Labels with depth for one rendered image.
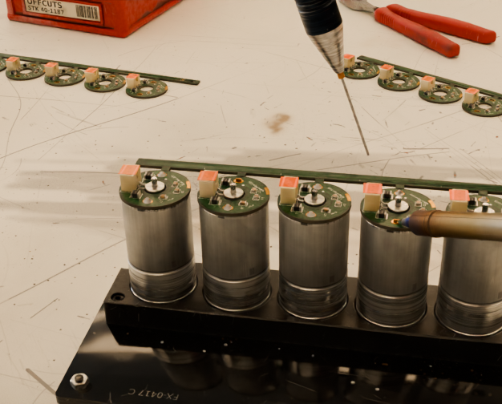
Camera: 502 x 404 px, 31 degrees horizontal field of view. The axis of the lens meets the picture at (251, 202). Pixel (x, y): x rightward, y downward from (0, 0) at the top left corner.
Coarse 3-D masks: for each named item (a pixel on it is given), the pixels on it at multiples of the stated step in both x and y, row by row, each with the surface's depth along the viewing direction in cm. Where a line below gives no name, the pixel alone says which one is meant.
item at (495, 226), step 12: (420, 216) 27; (432, 216) 27; (444, 216) 26; (456, 216) 26; (468, 216) 26; (480, 216) 25; (492, 216) 25; (420, 228) 27; (432, 228) 27; (444, 228) 26; (456, 228) 26; (468, 228) 25; (480, 228) 25; (492, 228) 25; (492, 240) 25
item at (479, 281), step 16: (480, 208) 29; (448, 240) 29; (464, 240) 29; (480, 240) 28; (448, 256) 30; (464, 256) 29; (480, 256) 29; (496, 256) 29; (448, 272) 30; (464, 272) 29; (480, 272) 29; (496, 272) 29; (448, 288) 30; (464, 288) 29; (480, 288) 29; (496, 288) 29; (448, 304) 30; (464, 304) 30; (480, 304) 30; (496, 304) 30; (448, 320) 31; (464, 320) 30; (480, 320) 30; (496, 320) 30; (480, 336) 30
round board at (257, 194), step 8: (232, 176) 32; (240, 176) 32; (224, 184) 31; (240, 184) 31; (248, 184) 31; (256, 184) 31; (264, 184) 31; (248, 192) 31; (256, 192) 31; (264, 192) 31; (200, 200) 30; (208, 200) 30; (216, 200) 30; (224, 200) 30; (232, 200) 30; (240, 200) 30; (248, 200) 30; (256, 200) 30; (264, 200) 30; (208, 208) 30; (216, 208) 30; (240, 208) 30; (248, 208) 30; (256, 208) 30
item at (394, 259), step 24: (360, 240) 30; (384, 240) 29; (408, 240) 29; (360, 264) 31; (384, 264) 30; (408, 264) 29; (360, 288) 31; (384, 288) 30; (408, 288) 30; (360, 312) 32; (384, 312) 31; (408, 312) 31
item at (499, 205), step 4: (472, 196) 30; (476, 196) 30; (480, 196) 30; (488, 196) 30; (492, 196) 30; (472, 200) 30; (476, 200) 30; (492, 200) 30; (496, 200) 30; (500, 200) 30; (448, 204) 30; (468, 204) 30; (472, 204) 30; (476, 204) 30; (480, 204) 30; (492, 204) 30; (496, 204) 30; (500, 204) 30; (448, 208) 30; (468, 208) 30; (472, 208) 29; (492, 208) 29; (496, 208) 29; (500, 208) 29; (496, 212) 29; (500, 212) 29
